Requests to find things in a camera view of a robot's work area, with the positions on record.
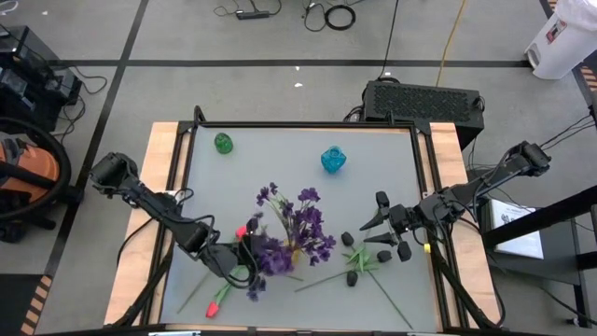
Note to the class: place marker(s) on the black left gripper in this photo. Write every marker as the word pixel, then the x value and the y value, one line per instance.
pixel 231 259

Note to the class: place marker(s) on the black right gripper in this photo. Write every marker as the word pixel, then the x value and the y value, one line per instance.
pixel 406 219

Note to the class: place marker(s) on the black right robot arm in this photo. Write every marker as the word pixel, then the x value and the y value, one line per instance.
pixel 494 177

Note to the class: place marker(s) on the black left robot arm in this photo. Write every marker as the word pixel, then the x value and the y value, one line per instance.
pixel 154 205

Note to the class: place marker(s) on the amber textured glass vase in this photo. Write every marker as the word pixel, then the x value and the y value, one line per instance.
pixel 295 256

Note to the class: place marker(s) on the blue textured glass vase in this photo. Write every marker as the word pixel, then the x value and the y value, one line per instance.
pixel 333 161

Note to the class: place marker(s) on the small green glass vase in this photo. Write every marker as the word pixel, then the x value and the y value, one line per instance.
pixel 223 144

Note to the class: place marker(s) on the small purple flower sprig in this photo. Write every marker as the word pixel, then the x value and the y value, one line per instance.
pixel 254 291

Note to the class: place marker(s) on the black computer case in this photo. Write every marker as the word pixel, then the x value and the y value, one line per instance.
pixel 420 102

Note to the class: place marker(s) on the white printed paper sheet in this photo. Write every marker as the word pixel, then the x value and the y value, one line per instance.
pixel 517 228

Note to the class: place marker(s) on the black equipment cart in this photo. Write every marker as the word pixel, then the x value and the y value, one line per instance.
pixel 559 207

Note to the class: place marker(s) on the orange vacuum cleaner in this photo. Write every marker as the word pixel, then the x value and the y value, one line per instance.
pixel 35 163
pixel 62 149

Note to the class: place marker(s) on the black power strip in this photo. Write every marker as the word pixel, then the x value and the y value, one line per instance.
pixel 252 15

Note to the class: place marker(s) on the black mat with striped edge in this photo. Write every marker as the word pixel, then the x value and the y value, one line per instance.
pixel 590 77
pixel 18 303

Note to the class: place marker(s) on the white trash bin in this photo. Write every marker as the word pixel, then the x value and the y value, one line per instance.
pixel 559 42

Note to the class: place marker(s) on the black electronics stack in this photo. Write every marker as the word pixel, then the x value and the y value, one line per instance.
pixel 28 93

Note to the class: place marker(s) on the black metal table frame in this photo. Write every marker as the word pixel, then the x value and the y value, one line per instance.
pixel 303 125

